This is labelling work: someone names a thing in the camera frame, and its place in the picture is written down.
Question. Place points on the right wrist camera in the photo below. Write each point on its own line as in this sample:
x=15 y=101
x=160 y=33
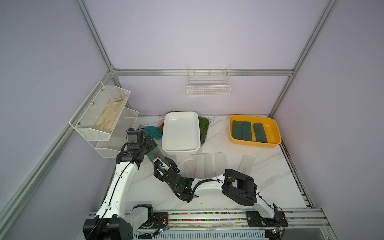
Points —
x=158 y=164

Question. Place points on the lower white mesh shelf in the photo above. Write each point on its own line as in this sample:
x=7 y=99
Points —
x=111 y=148

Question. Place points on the beige cloth in shelf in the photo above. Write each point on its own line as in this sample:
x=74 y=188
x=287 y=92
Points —
x=110 y=115

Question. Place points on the green artificial grass mat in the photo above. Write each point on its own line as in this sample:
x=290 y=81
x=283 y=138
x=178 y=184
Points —
x=204 y=126

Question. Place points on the green rubber glove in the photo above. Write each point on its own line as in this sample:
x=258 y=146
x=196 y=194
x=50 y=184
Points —
x=151 y=131

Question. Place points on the upper white mesh shelf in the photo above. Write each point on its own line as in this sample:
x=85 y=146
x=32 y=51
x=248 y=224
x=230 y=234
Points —
x=90 y=119

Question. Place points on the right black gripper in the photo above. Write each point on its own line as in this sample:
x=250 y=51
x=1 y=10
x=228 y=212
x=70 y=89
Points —
x=160 y=175

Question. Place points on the white mesh shelf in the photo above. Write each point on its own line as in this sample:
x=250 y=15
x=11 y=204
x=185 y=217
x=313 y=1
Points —
x=111 y=148
x=90 y=119

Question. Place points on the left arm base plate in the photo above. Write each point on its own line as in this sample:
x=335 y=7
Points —
x=159 y=220

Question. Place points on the pink object behind box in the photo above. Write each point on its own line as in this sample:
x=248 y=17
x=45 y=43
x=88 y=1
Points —
x=161 y=124

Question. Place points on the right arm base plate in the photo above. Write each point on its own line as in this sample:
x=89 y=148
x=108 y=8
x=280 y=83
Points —
x=254 y=219

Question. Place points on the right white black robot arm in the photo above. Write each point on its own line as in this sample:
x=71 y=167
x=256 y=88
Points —
x=236 y=186

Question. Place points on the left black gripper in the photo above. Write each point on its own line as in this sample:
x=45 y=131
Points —
x=151 y=143

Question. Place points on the white wire wall basket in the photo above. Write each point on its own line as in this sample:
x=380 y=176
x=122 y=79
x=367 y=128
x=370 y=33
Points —
x=208 y=81

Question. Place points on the white plastic storage box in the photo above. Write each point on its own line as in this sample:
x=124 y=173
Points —
x=181 y=133

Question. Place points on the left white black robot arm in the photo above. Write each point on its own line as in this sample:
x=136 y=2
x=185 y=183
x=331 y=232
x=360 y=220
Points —
x=110 y=222

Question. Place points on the yellow plastic storage box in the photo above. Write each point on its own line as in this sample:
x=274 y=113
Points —
x=270 y=126

